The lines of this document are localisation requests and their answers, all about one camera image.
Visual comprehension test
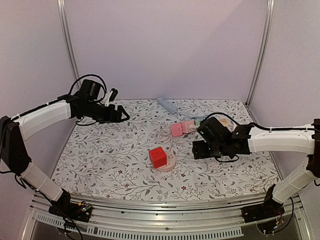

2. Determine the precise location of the floral patterned table mat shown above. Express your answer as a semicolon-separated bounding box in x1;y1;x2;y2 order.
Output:
51;99;280;202

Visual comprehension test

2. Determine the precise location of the aluminium corner post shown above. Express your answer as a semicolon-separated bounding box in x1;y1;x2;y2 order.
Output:
245;0;275;108
56;0;81;93

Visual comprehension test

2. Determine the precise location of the aluminium front rail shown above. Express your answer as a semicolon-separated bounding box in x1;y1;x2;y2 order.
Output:
18;192;313;240

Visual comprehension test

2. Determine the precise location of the red cube socket adapter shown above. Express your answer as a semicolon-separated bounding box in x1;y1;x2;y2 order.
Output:
148;147;167;169

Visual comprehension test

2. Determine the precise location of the left aluminium corner post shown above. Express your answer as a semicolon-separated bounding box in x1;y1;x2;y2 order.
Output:
56;0;81;93

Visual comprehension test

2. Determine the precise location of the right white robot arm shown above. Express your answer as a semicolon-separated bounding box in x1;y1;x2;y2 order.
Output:
192;117;320;223

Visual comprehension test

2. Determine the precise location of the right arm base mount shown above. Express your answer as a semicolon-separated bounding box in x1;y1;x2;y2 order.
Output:
241;203;285;235

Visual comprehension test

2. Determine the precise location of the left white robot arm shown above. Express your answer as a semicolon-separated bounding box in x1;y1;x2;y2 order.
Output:
0;91;130;219

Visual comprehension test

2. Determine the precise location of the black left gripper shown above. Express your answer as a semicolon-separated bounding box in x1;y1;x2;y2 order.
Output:
82;100;130;124

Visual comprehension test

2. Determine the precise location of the beige cube socket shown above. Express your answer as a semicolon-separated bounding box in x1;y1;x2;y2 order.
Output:
218;118;233;130

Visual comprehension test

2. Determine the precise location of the light blue power strip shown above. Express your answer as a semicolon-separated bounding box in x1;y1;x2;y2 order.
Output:
156;97;178;114

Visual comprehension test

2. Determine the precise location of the round pink power socket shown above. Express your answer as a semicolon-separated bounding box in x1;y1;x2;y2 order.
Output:
156;150;176;172

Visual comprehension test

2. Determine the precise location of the light blue cable bundle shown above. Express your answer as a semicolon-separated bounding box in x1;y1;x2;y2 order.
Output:
178;111;208;123

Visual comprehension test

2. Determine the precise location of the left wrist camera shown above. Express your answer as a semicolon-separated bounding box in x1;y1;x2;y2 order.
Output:
101;88;118;107

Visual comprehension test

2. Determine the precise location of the pink plug adapter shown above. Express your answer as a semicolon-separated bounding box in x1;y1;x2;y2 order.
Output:
170;122;186;137

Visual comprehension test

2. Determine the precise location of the right aluminium corner post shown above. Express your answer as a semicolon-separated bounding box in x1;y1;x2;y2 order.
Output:
245;0;275;108

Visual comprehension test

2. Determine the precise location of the light pink cube socket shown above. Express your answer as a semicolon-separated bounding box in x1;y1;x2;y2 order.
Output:
181;120;197;134

